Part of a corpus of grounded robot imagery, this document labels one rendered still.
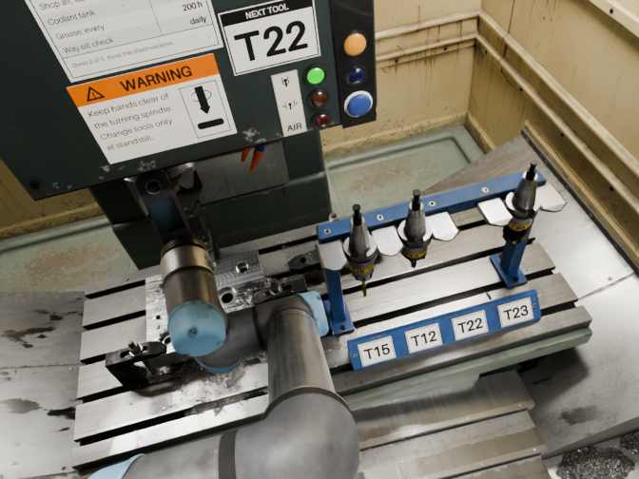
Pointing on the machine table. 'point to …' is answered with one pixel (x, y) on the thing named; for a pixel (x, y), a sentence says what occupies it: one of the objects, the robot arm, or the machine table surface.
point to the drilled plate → (255, 278)
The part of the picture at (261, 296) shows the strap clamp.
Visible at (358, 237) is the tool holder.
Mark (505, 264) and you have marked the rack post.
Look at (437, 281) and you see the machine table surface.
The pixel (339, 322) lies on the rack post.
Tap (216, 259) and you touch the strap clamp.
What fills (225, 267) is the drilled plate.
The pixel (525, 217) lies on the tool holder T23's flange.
